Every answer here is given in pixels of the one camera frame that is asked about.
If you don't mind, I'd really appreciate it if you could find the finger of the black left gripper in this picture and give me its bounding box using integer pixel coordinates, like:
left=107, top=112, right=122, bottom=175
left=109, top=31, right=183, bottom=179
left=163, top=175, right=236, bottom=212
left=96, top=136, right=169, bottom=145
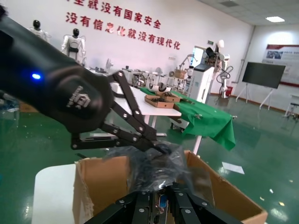
left=109, top=70, right=171, bottom=154
left=71, top=123, right=164, bottom=155

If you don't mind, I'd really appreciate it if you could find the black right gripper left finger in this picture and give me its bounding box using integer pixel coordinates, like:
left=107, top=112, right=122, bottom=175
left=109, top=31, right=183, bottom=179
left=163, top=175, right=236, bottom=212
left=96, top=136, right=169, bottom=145
left=86, top=191, right=150, bottom=224

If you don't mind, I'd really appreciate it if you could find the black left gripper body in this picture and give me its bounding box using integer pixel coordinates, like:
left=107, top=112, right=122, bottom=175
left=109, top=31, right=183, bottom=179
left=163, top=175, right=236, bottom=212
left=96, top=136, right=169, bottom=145
left=0, top=13, right=115, bottom=136

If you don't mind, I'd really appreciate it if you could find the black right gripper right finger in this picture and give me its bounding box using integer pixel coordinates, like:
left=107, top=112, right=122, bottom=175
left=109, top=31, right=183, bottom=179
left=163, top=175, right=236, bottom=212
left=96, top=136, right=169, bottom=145
left=173, top=189, right=244, bottom=224

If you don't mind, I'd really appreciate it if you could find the translucent grey antistatic bag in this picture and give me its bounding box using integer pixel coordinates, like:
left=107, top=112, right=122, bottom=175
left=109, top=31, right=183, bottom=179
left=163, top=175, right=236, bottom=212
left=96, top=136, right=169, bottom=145
left=102, top=141, right=216, bottom=207

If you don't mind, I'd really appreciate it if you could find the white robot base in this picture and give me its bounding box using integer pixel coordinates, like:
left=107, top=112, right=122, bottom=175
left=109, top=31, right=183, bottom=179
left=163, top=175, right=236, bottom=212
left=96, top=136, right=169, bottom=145
left=171, top=115, right=191, bottom=133

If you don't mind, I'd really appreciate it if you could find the low cardboard box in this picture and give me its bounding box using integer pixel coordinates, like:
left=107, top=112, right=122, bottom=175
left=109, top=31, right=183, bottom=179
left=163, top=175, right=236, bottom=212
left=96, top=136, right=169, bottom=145
left=18, top=101, right=39, bottom=113

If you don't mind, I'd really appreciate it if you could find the brown cardboard box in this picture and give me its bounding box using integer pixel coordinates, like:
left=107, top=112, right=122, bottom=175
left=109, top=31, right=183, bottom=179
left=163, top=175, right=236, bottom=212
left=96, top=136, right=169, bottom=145
left=71, top=150, right=269, bottom=224

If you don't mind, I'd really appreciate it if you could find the white table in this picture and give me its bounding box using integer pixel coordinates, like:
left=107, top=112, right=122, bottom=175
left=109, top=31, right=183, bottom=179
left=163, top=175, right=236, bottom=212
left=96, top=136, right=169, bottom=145
left=112, top=84, right=203, bottom=156

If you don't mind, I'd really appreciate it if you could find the flat cardboard parts tray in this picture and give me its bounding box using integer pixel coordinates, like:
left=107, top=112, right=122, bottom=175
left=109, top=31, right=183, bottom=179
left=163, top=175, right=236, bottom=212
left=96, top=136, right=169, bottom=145
left=144, top=94, right=175, bottom=109
left=156, top=90, right=182, bottom=103

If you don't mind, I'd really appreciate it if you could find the white rounded robot shell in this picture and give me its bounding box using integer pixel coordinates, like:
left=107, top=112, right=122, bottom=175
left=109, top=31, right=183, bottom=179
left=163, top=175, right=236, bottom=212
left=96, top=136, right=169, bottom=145
left=146, top=80, right=172, bottom=94

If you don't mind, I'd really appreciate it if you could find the white black humanoid robot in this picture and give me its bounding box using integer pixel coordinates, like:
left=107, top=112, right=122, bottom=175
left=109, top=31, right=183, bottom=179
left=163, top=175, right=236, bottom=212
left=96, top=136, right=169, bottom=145
left=28, top=19, right=51, bottom=43
left=61, top=28, right=87, bottom=64

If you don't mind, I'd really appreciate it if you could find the white paper sheet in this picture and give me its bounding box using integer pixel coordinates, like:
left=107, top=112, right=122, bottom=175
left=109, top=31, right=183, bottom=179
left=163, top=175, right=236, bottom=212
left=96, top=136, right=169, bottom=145
left=221, top=161, right=245, bottom=175

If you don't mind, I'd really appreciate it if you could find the green tablecloth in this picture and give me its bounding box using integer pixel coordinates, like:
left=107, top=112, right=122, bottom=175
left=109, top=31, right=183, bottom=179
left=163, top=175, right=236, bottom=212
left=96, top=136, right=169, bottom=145
left=139, top=86, right=236, bottom=151

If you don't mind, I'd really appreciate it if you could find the white machine cabinet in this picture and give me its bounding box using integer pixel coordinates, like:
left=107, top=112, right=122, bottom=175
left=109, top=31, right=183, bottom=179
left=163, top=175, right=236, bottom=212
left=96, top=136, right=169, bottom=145
left=186, top=45, right=215, bottom=104

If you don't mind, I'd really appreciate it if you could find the black display on stand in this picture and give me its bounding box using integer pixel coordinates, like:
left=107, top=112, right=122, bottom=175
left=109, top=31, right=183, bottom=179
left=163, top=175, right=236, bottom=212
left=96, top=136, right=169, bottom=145
left=235, top=61, right=286, bottom=111

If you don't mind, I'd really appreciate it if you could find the black round stool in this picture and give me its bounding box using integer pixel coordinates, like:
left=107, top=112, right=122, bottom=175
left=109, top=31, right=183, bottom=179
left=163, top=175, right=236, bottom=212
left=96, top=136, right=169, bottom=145
left=283, top=101, right=299, bottom=120

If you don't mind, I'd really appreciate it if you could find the ceiling light panel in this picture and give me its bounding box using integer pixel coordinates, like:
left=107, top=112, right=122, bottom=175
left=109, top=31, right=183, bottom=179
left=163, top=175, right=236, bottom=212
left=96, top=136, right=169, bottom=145
left=264, top=16, right=286, bottom=23

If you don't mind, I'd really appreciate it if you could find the wall poster with grey photos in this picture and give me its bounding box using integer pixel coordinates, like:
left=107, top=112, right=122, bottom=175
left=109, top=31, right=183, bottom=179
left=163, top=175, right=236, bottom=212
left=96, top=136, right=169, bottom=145
left=261, top=43, right=299, bottom=87

